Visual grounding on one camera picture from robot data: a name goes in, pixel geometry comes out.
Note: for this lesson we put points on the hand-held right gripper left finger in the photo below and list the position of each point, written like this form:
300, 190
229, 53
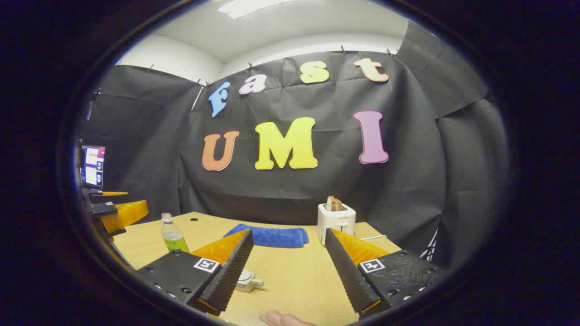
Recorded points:
231, 276

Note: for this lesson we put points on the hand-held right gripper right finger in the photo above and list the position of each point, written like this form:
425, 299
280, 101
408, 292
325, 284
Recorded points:
346, 276

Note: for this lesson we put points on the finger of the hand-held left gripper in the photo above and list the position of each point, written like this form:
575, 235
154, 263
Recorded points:
102, 198
127, 213

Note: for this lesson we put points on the white floral teacup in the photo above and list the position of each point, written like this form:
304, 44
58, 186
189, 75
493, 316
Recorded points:
247, 280

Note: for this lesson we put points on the green label water bottle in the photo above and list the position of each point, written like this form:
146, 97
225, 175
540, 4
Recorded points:
173, 237

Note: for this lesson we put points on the computer monitor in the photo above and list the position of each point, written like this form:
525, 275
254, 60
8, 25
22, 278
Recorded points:
94, 166

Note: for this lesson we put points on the white toaster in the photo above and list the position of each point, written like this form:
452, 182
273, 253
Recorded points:
335, 222

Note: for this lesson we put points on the blue towel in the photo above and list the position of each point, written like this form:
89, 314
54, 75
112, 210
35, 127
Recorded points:
272, 236

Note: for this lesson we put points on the toasted bread slice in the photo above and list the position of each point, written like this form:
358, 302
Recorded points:
334, 203

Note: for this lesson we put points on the black backdrop cloth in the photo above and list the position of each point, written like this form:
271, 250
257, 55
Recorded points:
317, 190

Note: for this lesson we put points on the ceiling light panel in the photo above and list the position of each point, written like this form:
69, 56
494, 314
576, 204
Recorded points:
244, 7

